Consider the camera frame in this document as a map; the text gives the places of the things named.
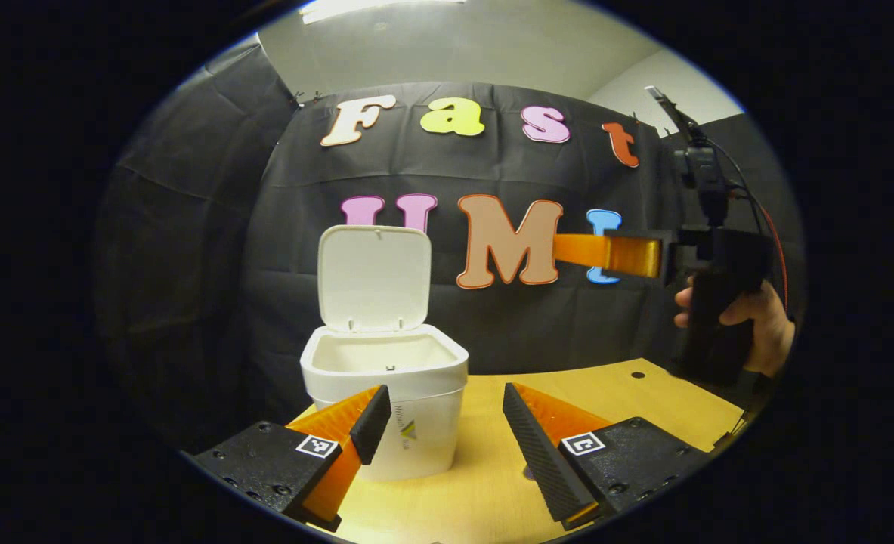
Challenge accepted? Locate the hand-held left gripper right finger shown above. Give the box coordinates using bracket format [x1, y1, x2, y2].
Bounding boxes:
[503, 382, 712, 531]

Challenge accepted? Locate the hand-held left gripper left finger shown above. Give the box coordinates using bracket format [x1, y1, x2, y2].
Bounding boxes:
[192, 385, 392, 532]

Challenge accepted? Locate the white desktop garbage bin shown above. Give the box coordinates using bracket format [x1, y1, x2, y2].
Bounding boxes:
[300, 224, 470, 482]

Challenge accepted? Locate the wooden desktop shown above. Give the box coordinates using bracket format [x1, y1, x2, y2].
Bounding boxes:
[288, 357, 746, 544]

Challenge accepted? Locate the black backdrop cloth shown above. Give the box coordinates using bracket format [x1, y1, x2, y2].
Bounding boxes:
[93, 34, 806, 454]

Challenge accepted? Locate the ceiling light panel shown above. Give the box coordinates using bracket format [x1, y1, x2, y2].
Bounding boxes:
[299, 0, 466, 25]

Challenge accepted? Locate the red cable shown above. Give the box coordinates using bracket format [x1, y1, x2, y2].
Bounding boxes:
[756, 202, 790, 307]

